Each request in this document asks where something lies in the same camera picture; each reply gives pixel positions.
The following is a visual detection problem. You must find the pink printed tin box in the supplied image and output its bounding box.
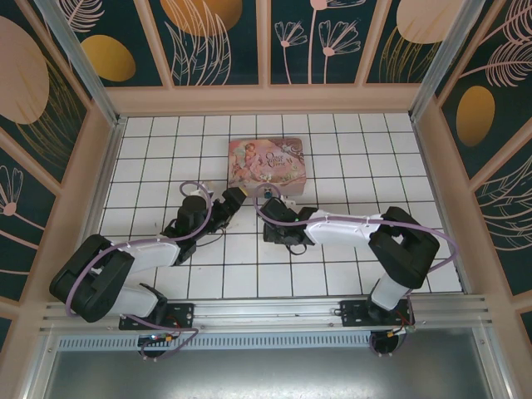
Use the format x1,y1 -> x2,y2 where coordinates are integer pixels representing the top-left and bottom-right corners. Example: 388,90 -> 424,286
226,136 -> 308,199

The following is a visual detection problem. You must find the small green circuit board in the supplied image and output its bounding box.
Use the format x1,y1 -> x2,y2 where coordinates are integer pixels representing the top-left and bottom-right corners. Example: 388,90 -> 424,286
138,333 -> 175,346

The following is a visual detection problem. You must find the grey sheet metal panel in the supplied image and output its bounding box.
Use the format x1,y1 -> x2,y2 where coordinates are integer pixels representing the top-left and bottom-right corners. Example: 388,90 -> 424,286
22,347 -> 510,399

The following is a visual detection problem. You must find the aluminium mounting rail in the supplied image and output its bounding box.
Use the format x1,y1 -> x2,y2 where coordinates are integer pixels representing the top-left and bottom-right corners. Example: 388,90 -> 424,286
39,293 -> 494,336

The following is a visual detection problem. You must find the aluminium side rail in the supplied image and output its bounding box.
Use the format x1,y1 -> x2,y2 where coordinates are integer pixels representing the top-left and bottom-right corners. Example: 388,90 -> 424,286
82,117 -> 128,267
409,114 -> 473,294

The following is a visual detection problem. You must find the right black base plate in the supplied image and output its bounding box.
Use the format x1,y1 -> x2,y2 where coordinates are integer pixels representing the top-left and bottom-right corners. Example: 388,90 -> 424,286
339,298 -> 415,329

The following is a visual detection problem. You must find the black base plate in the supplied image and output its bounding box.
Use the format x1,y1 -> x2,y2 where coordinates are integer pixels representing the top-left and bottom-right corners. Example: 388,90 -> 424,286
119,302 -> 196,332
339,298 -> 415,329

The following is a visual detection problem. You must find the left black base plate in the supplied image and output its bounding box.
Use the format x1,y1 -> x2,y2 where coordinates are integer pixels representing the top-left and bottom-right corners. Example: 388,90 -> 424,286
119,302 -> 196,332

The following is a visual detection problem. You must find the slotted grey cable duct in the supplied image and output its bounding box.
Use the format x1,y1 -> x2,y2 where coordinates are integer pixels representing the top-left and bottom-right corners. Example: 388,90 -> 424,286
56,334 -> 477,351

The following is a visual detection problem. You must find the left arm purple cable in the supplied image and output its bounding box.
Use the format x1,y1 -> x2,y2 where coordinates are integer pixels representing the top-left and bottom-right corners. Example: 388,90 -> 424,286
66,180 -> 204,362

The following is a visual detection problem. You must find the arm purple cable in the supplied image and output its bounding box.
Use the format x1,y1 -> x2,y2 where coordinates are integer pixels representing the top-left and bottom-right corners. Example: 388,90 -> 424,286
252,195 -> 461,358
66,180 -> 204,362

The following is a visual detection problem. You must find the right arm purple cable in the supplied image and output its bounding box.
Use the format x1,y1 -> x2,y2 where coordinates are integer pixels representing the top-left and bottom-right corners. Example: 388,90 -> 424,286
252,195 -> 461,358

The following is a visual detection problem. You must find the aluminium corner post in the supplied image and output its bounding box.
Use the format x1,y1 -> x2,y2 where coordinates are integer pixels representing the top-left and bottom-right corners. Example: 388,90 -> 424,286
32,0 -> 127,131
409,0 -> 473,122

